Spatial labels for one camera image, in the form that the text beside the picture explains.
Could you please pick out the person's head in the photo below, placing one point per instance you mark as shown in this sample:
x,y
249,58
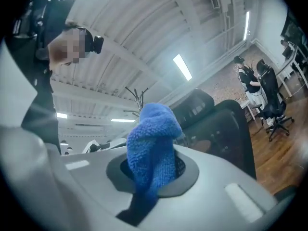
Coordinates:
x,y
62,49

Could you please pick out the black head-worn camera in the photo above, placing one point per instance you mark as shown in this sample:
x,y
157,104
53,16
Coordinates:
x,y
97,44

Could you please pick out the black coat rack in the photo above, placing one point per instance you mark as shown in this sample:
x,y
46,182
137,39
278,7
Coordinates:
x,y
140,102

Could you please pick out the long ceiling light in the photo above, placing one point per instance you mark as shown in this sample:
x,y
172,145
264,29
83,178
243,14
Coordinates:
x,y
247,25
61,115
183,67
122,120

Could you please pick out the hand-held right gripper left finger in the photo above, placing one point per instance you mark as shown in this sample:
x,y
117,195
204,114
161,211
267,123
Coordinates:
x,y
84,182

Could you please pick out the person's black clothing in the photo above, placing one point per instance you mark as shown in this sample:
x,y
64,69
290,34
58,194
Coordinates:
x,y
41,100

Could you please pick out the black office chair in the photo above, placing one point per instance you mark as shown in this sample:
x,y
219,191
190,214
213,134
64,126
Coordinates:
x,y
272,90
231,129

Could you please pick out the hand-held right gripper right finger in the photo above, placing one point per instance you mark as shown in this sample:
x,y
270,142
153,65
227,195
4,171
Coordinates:
x,y
216,194

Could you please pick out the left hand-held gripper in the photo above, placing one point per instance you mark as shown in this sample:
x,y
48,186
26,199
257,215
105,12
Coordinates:
x,y
110,144

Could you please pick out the person's black backpack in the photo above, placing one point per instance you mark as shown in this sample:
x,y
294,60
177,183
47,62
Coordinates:
x,y
53,11

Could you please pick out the black mesh chair headrest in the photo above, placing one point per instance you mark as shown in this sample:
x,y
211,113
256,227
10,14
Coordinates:
x,y
197,100

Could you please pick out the blue fleece cloth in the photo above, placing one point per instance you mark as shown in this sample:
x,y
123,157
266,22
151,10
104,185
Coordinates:
x,y
154,138

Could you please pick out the white desk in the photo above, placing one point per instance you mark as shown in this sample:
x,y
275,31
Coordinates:
x,y
286,66

